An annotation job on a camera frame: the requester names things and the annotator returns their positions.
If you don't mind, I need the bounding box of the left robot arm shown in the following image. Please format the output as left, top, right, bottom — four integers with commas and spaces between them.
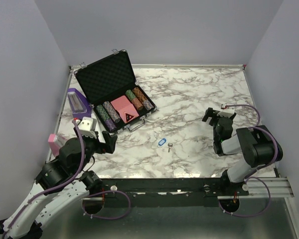
0, 131, 117, 239

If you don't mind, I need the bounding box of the aluminium frame rail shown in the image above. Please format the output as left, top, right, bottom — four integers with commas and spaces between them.
247, 177, 294, 198

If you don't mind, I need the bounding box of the blue key tag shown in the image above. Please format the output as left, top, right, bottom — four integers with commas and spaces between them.
157, 138, 167, 147

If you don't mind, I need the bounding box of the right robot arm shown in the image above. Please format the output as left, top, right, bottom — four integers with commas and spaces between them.
202, 107, 283, 197

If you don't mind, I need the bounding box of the black poker chip case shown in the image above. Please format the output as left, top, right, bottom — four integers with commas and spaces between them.
74, 50, 157, 133

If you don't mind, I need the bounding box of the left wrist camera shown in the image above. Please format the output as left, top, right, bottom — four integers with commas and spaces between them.
78, 117, 98, 138

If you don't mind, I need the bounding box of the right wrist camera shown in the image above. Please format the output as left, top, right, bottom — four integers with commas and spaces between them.
216, 104, 236, 119

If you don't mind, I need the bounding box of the silver key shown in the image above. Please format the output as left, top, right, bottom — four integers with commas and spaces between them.
167, 143, 173, 152

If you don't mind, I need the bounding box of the purple metronome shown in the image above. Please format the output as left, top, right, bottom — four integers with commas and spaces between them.
67, 88, 92, 120

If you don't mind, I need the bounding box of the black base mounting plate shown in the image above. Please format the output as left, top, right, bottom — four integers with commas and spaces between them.
82, 178, 249, 209

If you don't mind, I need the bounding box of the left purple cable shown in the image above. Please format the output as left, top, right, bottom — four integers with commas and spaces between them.
1, 118, 132, 237

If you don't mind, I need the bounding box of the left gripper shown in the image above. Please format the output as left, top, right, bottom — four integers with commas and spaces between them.
74, 125, 118, 174

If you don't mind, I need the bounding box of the pink box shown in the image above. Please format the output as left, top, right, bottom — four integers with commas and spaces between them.
48, 133, 67, 157

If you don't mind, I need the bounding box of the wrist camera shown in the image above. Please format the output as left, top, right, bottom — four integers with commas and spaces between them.
78, 117, 98, 138
216, 104, 236, 119

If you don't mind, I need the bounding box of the pink playing card deck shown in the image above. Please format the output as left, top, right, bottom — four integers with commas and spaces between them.
111, 96, 139, 123

